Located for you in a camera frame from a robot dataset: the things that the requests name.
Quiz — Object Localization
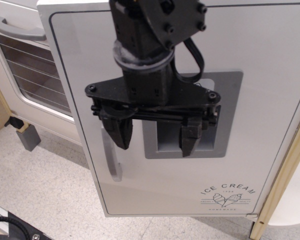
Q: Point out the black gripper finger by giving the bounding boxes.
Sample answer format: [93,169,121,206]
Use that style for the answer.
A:
[99,105,135,150]
[179,116,203,157]

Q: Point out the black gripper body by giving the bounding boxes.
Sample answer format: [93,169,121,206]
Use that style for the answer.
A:
[85,70,221,127]

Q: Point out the white toy fridge door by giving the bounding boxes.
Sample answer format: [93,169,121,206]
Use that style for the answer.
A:
[37,0,300,217]

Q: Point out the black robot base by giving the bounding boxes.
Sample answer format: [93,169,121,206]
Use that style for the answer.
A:
[0,206,53,240]

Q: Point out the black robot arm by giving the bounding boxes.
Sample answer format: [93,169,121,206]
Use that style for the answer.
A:
[85,0,221,157]

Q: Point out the grey ice dispenser panel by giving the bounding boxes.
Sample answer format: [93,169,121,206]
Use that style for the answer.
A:
[142,71,244,159]

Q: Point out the grey oven leg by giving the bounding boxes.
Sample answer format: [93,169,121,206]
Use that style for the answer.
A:
[16,125,41,152]

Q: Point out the white toy oven door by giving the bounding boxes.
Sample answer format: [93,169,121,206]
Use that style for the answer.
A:
[0,33,81,145]

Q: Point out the grey fridge door handle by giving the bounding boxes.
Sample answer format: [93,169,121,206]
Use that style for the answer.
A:
[101,125,123,182]

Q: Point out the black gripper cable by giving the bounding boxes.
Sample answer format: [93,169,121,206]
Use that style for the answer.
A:
[170,37,206,83]

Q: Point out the beige wooden fridge frame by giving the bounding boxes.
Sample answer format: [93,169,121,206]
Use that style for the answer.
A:
[249,123,300,240]

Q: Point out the grey oven door handle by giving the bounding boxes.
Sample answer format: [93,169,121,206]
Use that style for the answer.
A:
[0,16,47,41]

